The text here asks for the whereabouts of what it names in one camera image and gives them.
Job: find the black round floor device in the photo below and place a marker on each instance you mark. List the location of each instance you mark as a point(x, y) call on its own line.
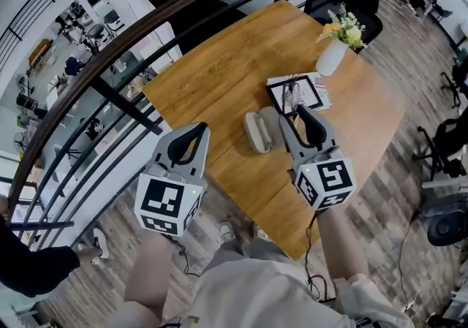
point(448, 226)

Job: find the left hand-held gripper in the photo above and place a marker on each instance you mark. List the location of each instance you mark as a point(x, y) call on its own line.
point(161, 200)

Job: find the black framed white card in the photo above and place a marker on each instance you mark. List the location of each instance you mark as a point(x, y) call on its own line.
point(311, 94)

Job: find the yellow green flower bouquet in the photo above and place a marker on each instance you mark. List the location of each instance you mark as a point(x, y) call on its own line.
point(345, 29)

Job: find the person's white shirt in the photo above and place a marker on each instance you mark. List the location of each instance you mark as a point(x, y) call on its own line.
point(252, 297)

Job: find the black metal railing bars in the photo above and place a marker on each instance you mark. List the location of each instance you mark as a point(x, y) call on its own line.
point(120, 100)

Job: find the person's white shoe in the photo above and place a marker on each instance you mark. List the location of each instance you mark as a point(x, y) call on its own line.
point(260, 232)
point(226, 231)

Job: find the person's right forearm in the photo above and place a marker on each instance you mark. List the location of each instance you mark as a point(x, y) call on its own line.
point(342, 242)

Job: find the thin metal frame glasses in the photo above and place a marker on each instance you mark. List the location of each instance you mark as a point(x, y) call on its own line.
point(291, 94)

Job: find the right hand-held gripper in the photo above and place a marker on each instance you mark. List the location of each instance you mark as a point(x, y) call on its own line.
point(329, 180)

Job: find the flag print booklet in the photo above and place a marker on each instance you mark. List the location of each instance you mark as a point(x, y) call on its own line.
point(321, 85)

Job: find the person's left forearm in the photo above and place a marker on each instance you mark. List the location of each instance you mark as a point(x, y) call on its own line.
point(148, 275)

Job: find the black swivel chair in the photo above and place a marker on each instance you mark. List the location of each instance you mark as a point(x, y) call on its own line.
point(444, 147)

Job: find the black mesh office chair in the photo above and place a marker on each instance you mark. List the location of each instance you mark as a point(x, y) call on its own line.
point(360, 1)

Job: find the white ceramic vase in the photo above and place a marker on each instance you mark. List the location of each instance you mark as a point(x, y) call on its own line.
point(331, 58)

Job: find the dark brown curved handrail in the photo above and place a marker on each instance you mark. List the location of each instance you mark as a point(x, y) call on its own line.
point(120, 47)

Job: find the beige glasses case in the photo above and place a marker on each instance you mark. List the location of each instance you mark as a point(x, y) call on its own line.
point(257, 129)

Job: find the person's grey trousers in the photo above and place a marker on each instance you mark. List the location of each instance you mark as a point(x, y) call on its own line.
point(252, 250)

